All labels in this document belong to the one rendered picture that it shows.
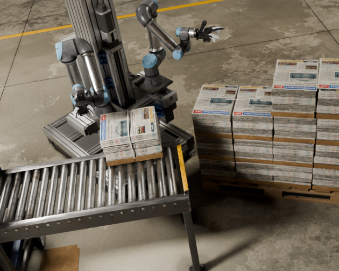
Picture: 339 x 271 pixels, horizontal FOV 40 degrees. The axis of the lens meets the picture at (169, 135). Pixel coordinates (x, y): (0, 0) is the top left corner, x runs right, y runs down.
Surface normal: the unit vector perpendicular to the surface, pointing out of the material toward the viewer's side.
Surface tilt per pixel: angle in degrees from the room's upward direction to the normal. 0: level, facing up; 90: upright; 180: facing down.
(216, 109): 0
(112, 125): 3
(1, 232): 90
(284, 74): 1
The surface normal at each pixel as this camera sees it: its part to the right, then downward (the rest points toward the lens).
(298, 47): -0.14, -0.76
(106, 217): 0.09, 0.63
